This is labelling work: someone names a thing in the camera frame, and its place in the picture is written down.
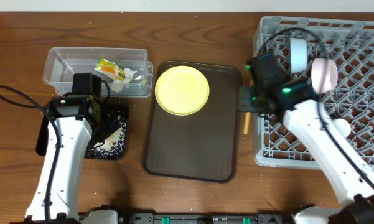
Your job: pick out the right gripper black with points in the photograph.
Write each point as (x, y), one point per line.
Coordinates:
(247, 103)

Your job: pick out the blue bowl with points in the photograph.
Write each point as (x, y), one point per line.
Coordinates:
(299, 55)

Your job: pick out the white bowl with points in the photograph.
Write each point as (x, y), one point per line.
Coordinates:
(324, 75)

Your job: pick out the small white green cup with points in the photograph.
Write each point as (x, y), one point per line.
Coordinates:
(343, 126)

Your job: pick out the white tissue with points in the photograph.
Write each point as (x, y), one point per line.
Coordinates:
(123, 79)

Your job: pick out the green snack wrapper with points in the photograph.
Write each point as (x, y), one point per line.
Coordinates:
(110, 69)

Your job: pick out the rice grains pile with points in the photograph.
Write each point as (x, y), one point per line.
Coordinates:
(113, 146)

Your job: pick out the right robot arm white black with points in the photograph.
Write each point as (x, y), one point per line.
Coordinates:
(352, 179)

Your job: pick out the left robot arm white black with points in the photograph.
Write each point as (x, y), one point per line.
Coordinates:
(57, 191)

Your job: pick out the grey dishwasher rack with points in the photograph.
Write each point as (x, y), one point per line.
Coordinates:
(350, 44)

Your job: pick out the brown serving tray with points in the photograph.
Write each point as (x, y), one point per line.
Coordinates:
(200, 146)

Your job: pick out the yellow plate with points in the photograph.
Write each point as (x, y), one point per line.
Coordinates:
(182, 90)

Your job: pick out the clear plastic bin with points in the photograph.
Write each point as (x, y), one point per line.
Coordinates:
(63, 62)

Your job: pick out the black tray bin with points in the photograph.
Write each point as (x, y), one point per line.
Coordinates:
(78, 127)

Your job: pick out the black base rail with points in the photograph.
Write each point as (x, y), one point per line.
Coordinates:
(205, 218)

